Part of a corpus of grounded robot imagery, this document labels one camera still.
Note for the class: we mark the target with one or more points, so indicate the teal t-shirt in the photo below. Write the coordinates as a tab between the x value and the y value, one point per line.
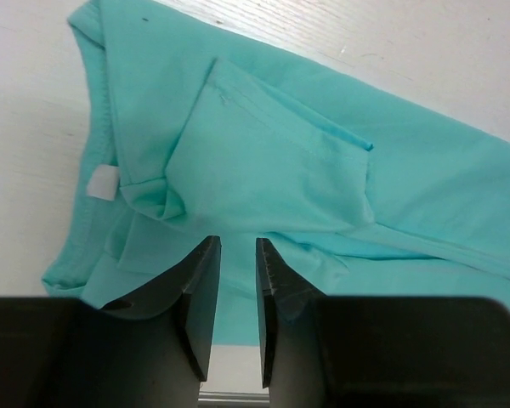
198	131

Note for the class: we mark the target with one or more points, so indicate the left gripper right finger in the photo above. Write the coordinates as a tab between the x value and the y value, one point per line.
319	350

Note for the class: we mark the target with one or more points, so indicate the aluminium table rail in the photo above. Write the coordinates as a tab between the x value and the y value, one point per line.
232	400

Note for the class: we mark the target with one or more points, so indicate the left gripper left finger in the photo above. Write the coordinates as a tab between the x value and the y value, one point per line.
148	348

